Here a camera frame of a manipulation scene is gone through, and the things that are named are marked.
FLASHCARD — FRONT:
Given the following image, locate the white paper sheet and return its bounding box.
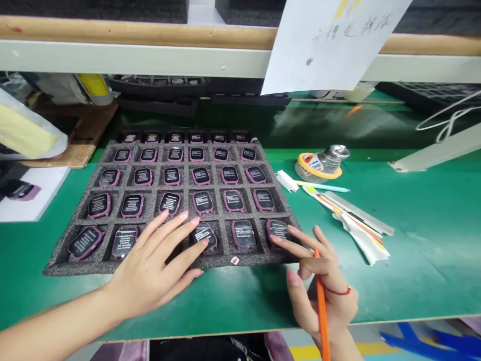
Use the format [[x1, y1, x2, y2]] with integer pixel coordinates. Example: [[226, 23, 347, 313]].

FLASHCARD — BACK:
[[260, 0, 413, 96]]

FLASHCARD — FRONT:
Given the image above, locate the group of purple smartwatches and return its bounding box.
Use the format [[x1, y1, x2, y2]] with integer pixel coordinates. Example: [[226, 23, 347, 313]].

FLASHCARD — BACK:
[[67, 132, 292, 262]]

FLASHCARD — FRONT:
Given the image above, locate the black foam block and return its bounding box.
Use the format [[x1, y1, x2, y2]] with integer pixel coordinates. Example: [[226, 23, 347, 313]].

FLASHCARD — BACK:
[[392, 0, 481, 35], [214, 0, 287, 28], [0, 0, 188, 25]]

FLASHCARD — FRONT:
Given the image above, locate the grey foam compartment tray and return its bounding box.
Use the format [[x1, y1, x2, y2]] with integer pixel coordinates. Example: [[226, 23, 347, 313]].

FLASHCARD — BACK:
[[42, 129, 311, 278]]

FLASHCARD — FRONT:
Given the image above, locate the white crumpled cloth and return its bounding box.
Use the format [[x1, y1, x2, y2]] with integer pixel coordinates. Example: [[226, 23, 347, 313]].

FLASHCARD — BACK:
[[332, 210, 391, 267]]

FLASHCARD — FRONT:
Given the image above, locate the white metal bar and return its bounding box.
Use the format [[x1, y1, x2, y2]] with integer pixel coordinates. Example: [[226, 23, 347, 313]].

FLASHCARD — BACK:
[[388, 122, 481, 173]]

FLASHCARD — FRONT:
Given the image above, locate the metal ruler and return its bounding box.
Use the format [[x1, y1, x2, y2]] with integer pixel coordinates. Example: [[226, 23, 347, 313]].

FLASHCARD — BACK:
[[324, 191, 395, 237]]

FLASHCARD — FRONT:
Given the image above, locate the white orange-striped brush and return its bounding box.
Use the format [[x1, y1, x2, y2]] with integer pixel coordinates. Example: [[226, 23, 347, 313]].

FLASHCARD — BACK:
[[302, 184, 386, 245]]

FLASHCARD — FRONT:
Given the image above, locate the yellow tape roll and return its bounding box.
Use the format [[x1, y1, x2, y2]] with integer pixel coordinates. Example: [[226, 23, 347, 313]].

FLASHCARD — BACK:
[[295, 151, 343, 181]]

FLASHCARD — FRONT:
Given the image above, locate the black grid tray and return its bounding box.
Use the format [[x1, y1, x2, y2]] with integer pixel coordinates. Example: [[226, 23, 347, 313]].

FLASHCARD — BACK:
[[375, 81, 481, 117]]

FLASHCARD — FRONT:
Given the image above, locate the thin orange stick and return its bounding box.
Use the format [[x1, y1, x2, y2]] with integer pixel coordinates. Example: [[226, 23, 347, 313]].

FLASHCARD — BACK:
[[313, 246, 332, 361]]

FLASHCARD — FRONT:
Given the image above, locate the white and wooden shelf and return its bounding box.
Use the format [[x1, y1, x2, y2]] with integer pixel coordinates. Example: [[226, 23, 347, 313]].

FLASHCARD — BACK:
[[0, 15, 481, 84]]

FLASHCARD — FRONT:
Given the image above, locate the person's left hand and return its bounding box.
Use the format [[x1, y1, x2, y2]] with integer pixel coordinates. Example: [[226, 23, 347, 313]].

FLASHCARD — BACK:
[[102, 210, 211, 325]]

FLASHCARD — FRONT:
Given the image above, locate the white cable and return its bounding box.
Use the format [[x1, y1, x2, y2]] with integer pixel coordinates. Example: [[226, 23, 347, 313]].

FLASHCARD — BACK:
[[415, 90, 481, 143]]

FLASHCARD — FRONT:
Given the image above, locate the single purple smartwatch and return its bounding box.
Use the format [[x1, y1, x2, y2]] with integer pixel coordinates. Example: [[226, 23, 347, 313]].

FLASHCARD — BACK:
[[4, 180, 41, 202]]

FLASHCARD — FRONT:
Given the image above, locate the stack of black foam trays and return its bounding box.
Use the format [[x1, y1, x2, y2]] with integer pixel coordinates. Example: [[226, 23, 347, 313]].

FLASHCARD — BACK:
[[109, 74, 208, 118]]

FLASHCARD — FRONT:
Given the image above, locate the person's right hand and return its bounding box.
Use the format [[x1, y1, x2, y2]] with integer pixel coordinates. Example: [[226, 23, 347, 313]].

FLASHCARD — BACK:
[[269, 225, 360, 334]]

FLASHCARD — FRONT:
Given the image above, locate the white flat box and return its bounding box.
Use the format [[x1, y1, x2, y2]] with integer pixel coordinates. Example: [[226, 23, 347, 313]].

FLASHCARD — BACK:
[[0, 165, 71, 223]]

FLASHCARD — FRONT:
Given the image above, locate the small white plastic piece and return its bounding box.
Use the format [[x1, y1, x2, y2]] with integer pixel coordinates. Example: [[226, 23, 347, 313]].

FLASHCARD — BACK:
[[276, 169, 300, 194]]

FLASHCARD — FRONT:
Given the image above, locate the yellow and teal pen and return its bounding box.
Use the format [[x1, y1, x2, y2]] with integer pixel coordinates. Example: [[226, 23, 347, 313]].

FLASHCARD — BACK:
[[294, 180, 351, 194]]

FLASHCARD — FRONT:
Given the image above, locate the white bag with yellow foam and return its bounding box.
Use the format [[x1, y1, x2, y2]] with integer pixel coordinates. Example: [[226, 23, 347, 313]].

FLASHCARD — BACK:
[[0, 84, 69, 160]]

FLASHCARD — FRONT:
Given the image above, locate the flat black foam tray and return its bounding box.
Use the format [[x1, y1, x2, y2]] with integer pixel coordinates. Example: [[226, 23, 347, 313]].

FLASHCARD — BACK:
[[208, 78, 293, 107]]

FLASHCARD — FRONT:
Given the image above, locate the brown cardboard box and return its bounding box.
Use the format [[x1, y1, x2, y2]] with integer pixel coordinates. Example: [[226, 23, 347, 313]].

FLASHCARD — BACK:
[[19, 99, 119, 169]]

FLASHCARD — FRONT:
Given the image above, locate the glass bottle with metal cap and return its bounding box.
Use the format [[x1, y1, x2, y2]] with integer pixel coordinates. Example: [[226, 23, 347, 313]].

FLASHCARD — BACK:
[[315, 144, 351, 177]]

